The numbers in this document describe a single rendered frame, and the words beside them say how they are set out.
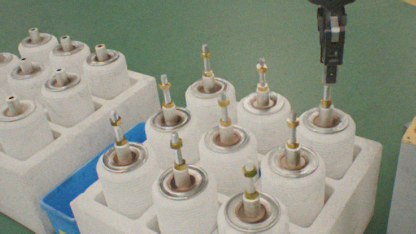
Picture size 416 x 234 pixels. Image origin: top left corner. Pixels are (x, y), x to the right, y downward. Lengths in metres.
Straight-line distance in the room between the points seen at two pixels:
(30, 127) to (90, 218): 0.24
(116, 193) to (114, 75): 0.38
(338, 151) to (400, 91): 0.62
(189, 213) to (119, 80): 0.48
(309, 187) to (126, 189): 0.28
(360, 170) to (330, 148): 0.07
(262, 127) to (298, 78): 0.62
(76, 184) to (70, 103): 0.17
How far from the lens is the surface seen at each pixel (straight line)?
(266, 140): 0.84
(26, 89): 1.09
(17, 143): 0.96
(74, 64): 1.14
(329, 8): 0.67
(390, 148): 1.17
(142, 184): 0.75
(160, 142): 0.80
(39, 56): 1.24
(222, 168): 0.74
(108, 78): 1.06
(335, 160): 0.80
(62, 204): 0.99
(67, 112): 1.01
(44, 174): 0.96
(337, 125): 0.79
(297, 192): 0.69
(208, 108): 0.87
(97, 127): 1.02
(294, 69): 1.46
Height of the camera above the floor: 0.71
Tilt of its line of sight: 34 degrees down
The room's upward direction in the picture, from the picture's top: 7 degrees counter-clockwise
